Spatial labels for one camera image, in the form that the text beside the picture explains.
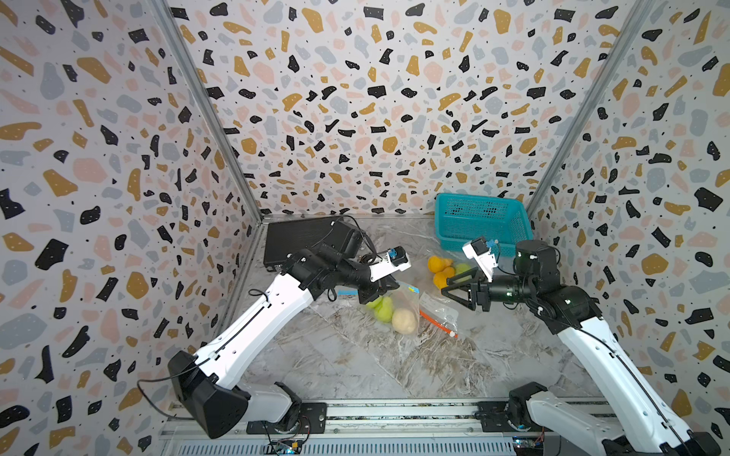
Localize yellow lemon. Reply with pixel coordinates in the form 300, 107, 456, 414
427, 256, 454, 274

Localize teal plastic basket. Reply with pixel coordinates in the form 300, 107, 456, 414
435, 193, 533, 258

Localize black briefcase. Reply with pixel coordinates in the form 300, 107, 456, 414
263, 217, 363, 272

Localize green pear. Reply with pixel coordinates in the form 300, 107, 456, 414
374, 296, 395, 324

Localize green apple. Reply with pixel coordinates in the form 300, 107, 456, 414
366, 296, 388, 312

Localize orange fruit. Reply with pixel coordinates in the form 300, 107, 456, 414
433, 266, 455, 290

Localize beige round fruit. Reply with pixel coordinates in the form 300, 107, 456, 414
391, 308, 418, 336

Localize green lime fruit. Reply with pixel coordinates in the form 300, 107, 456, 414
454, 263, 471, 276

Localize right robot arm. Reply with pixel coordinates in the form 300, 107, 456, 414
441, 237, 722, 455

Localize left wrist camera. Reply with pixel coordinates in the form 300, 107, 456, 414
369, 246, 412, 282

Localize clear blue zip-top bag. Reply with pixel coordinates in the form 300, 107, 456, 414
336, 281, 421, 338

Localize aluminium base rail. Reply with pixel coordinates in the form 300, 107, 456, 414
158, 398, 582, 455

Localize green circuit board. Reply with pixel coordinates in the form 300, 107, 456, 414
263, 440, 304, 456

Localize clear red zip-top bag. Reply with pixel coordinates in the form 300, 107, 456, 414
419, 294, 459, 339

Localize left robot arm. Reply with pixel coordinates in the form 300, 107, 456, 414
168, 245, 411, 439

